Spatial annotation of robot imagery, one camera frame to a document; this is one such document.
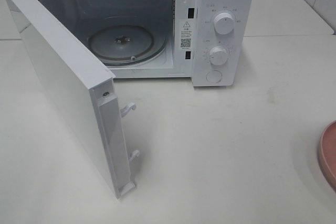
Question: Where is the white microwave oven body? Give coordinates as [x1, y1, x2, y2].
[38, 0, 252, 87]

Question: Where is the glass microwave turntable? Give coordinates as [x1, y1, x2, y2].
[88, 25, 168, 66]

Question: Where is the warning label sticker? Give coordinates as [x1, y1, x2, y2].
[178, 19, 195, 50]

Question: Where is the white microwave door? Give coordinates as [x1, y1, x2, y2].
[6, 0, 140, 198]

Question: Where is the pink round plate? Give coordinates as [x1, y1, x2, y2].
[318, 121, 335, 190]

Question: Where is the white microwave knob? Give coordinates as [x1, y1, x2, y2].
[209, 46, 229, 66]
[213, 10, 235, 35]

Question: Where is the round white door button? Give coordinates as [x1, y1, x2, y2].
[206, 70, 222, 83]

